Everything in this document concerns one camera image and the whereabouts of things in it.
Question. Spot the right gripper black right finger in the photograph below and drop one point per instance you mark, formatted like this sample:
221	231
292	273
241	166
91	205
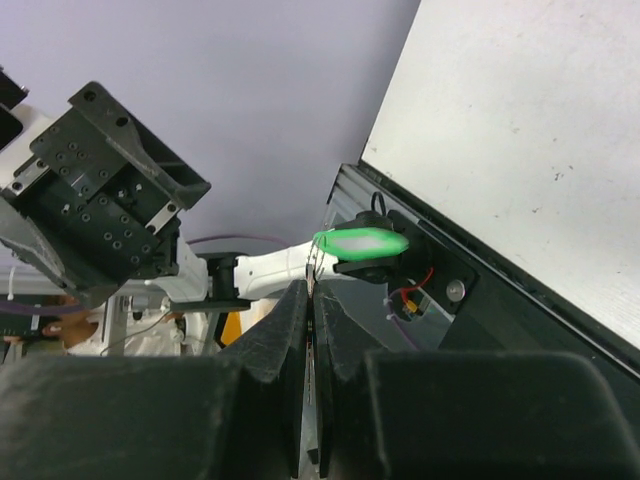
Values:
468	415

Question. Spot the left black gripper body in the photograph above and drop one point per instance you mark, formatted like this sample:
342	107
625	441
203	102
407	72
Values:
92	198

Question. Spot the green key tag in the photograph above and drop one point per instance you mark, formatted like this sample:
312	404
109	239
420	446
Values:
357	244

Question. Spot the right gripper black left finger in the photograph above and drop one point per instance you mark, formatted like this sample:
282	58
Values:
232	415

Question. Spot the aluminium frame rail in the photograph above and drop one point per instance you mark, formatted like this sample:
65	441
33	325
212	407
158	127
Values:
352	192

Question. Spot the person with headset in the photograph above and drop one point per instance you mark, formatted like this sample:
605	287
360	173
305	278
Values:
155	334

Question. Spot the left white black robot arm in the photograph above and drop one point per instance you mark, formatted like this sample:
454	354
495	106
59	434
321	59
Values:
205	283

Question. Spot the silver split keyring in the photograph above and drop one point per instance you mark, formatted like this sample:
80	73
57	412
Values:
315	261

